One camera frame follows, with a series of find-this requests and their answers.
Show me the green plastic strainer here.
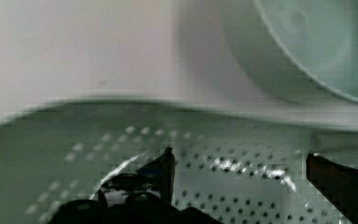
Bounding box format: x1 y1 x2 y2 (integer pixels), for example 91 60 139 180
0 101 358 224

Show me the green plastic mug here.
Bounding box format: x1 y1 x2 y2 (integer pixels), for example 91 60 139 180
220 0 358 105

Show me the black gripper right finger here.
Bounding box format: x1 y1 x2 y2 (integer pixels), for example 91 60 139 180
306 153 358 224

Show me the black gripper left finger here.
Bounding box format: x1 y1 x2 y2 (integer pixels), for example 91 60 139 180
97 147 175 203

